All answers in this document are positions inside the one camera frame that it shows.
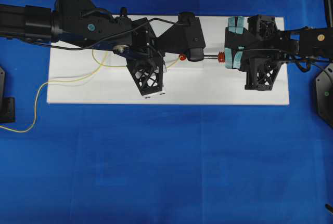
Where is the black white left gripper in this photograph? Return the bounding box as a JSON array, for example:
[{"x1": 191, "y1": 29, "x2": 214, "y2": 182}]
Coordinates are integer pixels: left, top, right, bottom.
[{"x1": 112, "y1": 23, "x2": 165, "y2": 98}]

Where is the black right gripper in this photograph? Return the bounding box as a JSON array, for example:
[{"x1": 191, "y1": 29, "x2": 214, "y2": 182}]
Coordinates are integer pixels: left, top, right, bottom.
[{"x1": 241, "y1": 15, "x2": 299, "y2": 91}]

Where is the orange handled soldering iron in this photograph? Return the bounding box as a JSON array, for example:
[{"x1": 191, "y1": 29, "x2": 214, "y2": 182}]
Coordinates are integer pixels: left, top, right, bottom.
[{"x1": 204, "y1": 52, "x2": 225, "y2": 63}]

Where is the yellow solder wire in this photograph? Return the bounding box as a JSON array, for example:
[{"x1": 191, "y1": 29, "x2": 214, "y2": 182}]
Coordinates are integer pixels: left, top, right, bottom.
[{"x1": 0, "y1": 49, "x2": 183, "y2": 133}]

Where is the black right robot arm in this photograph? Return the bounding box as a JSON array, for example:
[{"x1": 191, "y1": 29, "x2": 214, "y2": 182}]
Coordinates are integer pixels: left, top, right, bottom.
[{"x1": 240, "y1": 15, "x2": 332, "y2": 91}]

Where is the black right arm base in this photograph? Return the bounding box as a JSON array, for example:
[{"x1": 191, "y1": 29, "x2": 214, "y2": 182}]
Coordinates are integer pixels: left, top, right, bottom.
[{"x1": 315, "y1": 63, "x2": 332, "y2": 128}]

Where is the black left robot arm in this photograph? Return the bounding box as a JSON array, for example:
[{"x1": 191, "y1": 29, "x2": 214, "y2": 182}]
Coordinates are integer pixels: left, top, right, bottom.
[{"x1": 1, "y1": 0, "x2": 165, "y2": 96}]

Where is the white rectangular board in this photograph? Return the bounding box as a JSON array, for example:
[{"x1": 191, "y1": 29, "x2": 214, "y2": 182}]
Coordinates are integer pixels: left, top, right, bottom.
[{"x1": 46, "y1": 14, "x2": 290, "y2": 107}]

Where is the blue table mat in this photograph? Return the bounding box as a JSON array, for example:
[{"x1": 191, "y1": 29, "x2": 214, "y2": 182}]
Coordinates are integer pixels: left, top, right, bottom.
[{"x1": 1, "y1": 0, "x2": 332, "y2": 223}]

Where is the right wrist camera with tape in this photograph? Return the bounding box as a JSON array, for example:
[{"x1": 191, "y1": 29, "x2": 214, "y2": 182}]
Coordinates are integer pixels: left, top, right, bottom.
[{"x1": 224, "y1": 16, "x2": 255, "y2": 69}]

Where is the black right camera cable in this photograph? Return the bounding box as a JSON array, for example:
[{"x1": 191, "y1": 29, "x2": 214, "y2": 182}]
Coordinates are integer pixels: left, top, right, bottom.
[{"x1": 283, "y1": 52, "x2": 333, "y2": 73}]

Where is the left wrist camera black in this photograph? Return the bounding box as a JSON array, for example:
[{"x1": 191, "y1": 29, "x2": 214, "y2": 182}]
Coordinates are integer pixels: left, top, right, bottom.
[{"x1": 157, "y1": 12, "x2": 206, "y2": 62}]

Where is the black left arm base bracket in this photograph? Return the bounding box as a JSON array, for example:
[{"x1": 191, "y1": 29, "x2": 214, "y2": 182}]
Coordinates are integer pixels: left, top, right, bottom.
[{"x1": 0, "y1": 68, "x2": 15, "y2": 124}]

